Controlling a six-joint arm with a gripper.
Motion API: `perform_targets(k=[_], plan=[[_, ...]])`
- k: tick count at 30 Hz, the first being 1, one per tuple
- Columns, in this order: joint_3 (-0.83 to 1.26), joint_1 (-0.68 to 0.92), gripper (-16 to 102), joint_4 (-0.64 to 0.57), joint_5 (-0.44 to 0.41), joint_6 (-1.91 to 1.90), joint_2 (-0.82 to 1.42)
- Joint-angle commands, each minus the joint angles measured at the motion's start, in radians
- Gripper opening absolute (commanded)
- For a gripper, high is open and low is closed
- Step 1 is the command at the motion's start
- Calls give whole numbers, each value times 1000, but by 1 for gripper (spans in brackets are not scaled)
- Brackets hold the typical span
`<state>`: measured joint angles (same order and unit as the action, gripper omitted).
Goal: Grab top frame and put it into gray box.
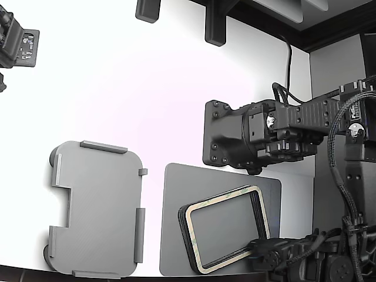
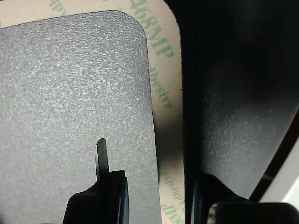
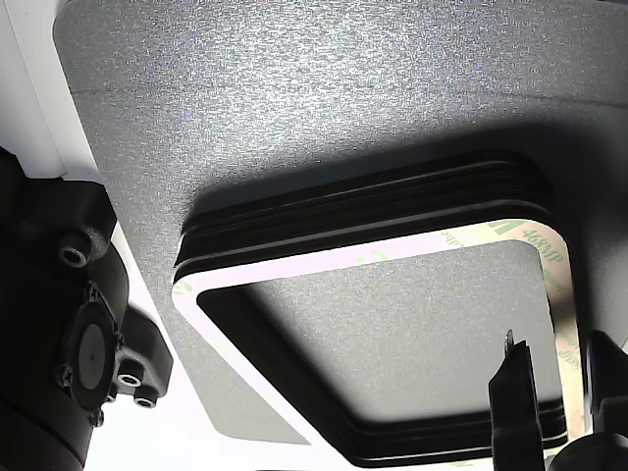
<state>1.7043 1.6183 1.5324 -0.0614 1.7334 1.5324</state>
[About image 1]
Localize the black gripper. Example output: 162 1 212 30
203 99 317 176

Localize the tan adhesive-backed frame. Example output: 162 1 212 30
185 186 271 274

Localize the gray mat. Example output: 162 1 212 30
159 163 283 277

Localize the long black table clamp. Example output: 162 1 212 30
204 0 227 47

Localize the small black table clamp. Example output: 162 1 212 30
135 0 162 24

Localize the black circuit board holder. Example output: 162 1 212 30
18 28 41 68

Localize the thin black cable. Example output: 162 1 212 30
276 31 294 92

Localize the black frame stack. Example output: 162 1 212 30
177 184 273 276

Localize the black braided cable sleeve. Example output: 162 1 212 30
328 90 376 282

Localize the black shelf frame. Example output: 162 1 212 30
187 0 376 53

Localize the black camera device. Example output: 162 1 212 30
0 0 25 69

